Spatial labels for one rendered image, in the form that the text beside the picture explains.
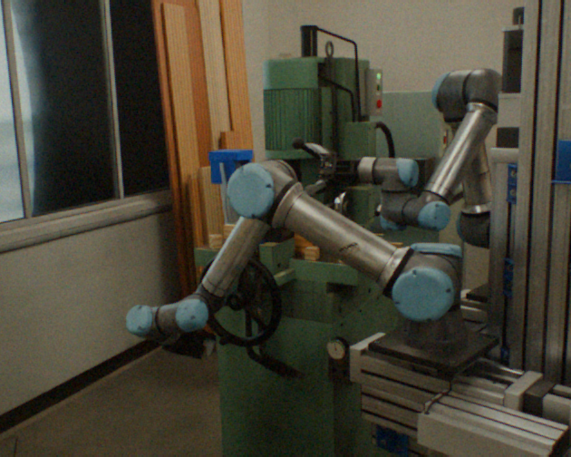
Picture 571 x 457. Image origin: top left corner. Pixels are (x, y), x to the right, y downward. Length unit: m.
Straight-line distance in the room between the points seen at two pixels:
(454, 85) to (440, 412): 0.89
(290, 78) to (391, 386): 0.97
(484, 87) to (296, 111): 0.58
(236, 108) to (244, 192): 2.71
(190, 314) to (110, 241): 1.87
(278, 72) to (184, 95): 1.66
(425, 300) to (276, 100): 0.94
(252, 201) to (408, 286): 0.37
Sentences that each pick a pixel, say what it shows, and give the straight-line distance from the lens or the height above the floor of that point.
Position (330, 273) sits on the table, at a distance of 1.91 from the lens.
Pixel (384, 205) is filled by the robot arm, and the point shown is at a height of 1.09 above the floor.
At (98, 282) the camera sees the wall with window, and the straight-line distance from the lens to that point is 3.34.
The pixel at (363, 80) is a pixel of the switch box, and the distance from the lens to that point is 2.27.
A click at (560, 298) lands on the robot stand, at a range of 1.53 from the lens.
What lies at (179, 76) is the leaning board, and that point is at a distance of 3.61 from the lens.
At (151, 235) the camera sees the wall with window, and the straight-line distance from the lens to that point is 3.63.
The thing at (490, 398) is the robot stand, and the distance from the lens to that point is 1.45.
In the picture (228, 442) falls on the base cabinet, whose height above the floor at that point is 0.21.
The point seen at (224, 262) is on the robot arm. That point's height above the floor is 0.98.
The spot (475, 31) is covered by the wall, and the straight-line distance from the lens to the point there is 4.32.
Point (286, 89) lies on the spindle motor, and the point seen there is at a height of 1.41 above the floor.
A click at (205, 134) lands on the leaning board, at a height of 1.20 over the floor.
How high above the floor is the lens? 1.37
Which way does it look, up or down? 11 degrees down
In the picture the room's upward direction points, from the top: 2 degrees counter-clockwise
